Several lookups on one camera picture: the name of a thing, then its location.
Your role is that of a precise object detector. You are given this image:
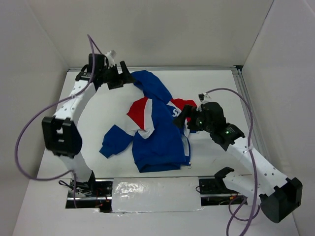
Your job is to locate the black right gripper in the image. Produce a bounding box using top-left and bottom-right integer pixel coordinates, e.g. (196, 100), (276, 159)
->
(172, 104), (214, 133)

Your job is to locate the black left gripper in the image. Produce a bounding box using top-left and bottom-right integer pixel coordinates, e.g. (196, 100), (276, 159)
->
(100, 61), (137, 91)

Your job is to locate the blue white red jacket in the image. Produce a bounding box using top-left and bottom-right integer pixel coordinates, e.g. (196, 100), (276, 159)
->
(99, 70), (196, 173)

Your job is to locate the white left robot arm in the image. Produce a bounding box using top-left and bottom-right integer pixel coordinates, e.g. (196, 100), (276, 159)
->
(42, 50), (135, 196)

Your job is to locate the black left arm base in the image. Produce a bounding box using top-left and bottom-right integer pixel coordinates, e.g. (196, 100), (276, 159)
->
(75, 179), (113, 201)

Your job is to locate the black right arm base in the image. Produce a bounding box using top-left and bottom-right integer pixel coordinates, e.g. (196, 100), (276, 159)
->
(195, 178), (244, 207)

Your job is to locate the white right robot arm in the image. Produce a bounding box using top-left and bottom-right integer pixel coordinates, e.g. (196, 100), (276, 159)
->
(173, 102), (303, 223)

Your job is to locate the white taped panel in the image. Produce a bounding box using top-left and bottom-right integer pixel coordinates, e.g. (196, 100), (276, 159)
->
(112, 177), (202, 213)

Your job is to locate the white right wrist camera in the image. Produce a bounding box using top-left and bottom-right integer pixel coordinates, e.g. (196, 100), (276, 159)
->
(198, 92), (212, 104)

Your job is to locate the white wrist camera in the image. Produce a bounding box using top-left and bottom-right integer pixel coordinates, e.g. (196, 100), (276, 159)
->
(105, 50), (117, 68)
(198, 92), (212, 104)

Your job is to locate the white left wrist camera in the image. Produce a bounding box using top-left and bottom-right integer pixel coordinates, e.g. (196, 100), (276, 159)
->
(105, 50), (117, 68)

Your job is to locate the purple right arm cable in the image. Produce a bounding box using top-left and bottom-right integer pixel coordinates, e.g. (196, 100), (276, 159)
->
(206, 88), (260, 236)

